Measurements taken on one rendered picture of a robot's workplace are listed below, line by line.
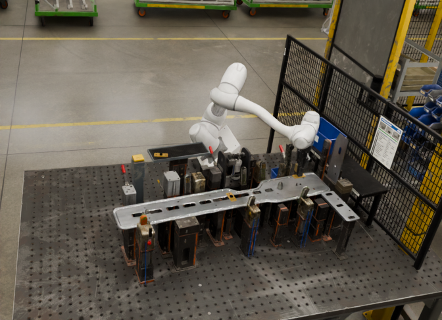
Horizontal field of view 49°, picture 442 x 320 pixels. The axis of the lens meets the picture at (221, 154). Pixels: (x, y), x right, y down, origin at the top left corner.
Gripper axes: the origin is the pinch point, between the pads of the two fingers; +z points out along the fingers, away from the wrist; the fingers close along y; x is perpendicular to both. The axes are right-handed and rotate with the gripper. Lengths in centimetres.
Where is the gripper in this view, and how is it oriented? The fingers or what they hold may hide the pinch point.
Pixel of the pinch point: (300, 170)
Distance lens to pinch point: 314.4
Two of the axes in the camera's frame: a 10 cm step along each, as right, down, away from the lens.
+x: 9.1, -1.3, 3.9
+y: 4.0, 5.2, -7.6
